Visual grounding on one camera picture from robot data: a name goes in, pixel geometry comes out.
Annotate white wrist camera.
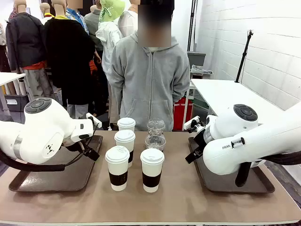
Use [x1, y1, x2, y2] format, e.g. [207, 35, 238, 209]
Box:
[86, 112, 103, 129]
[183, 115, 201, 132]

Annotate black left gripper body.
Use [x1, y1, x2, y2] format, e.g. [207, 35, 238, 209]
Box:
[63, 138, 88, 153]

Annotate clear domed-lid iced coffee cup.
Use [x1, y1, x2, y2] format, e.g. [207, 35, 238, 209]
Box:
[144, 134, 166, 152]
[146, 118, 166, 136]

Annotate large white table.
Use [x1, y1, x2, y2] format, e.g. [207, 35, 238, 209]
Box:
[182, 79, 284, 132]

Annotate person in blue patterned shirt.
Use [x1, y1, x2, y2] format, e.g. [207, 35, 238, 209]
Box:
[65, 0, 90, 35]

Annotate grey storage crate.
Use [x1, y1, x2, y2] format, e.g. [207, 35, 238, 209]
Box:
[4, 94, 30, 113]

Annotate small white side table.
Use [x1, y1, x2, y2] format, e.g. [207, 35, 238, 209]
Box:
[0, 72, 26, 121]

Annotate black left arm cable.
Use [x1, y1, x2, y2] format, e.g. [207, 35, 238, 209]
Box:
[0, 138, 101, 172]

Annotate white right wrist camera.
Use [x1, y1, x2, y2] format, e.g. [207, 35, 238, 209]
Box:
[183, 115, 201, 132]

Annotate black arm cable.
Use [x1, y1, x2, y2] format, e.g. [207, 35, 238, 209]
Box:
[235, 152, 301, 188]
[0, 138, 101, 172]

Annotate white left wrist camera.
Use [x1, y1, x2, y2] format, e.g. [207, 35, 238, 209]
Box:
[86, 112, 103, 129]

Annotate white lidded paper coffee cup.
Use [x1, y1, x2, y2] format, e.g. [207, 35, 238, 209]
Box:
[140, 148, 165, 194]
[104, 145, 130, 192]
[114, 129, 136, 168]
[117, 117, 136, 132]

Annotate mannequin in black coat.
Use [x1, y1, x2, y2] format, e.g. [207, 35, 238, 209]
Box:
[43, 0, 96, 120]

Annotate person in grey hoodie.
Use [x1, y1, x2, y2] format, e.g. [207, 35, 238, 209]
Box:
[106, 0, 190, 132]

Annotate black tripod poles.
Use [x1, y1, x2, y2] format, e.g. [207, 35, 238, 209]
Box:
[187, 0, 198, 52]

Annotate grey storage bin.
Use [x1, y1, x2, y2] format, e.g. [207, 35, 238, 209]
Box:
[187, 51, 207, 69]

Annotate small mannequin with yellow collar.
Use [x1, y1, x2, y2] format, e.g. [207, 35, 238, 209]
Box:
[39, 2, 55, 25]

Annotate white paper rolls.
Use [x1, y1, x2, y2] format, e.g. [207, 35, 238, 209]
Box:
[13, 79, 28, 96]

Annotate mannequin in dark jacket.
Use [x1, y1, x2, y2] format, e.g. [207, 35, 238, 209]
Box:
[5, 0, 54, 101]

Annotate black stand pole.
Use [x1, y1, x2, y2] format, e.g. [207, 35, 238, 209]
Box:
[235, 30, 254, 83]

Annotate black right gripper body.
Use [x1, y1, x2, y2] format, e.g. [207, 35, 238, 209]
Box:
[194, 128, 209, 151]

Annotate mannequin in white shirt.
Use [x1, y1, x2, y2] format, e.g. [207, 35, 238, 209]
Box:
[117, 0, 139, 38]

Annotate mannequin in grey top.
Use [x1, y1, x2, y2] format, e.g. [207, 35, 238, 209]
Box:
[84, 4, 104, 53]

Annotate red box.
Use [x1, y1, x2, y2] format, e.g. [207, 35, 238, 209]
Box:
[173, 97, 194, 131]

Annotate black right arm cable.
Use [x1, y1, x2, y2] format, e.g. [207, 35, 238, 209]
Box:
[235, 152, 301, 188]

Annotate green sun hat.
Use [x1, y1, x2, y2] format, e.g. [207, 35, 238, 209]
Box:
[99, 0, 126, 23]

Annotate mannequin in white jacket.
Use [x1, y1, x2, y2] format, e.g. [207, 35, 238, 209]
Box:
[95, 0, 127, 76]

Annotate brown plastic serving tray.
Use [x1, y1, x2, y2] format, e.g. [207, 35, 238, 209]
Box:
[188, 137, 276, 194]
[8, 134, 103, 193]

